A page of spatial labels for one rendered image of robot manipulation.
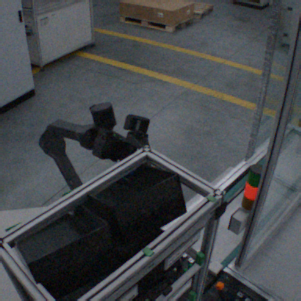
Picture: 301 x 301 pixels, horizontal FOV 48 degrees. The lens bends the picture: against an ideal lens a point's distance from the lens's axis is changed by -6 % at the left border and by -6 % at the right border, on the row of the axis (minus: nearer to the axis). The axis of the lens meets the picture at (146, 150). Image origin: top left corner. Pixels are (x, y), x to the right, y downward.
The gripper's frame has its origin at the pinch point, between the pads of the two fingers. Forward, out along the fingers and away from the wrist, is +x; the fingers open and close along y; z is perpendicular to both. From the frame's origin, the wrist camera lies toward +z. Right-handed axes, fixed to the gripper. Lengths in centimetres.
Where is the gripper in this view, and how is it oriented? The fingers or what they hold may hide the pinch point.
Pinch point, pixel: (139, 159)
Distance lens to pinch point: 83.8
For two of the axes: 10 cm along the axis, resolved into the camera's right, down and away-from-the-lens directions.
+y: 2.7, -9.4, -1.9
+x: 5.4, 3.2, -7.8
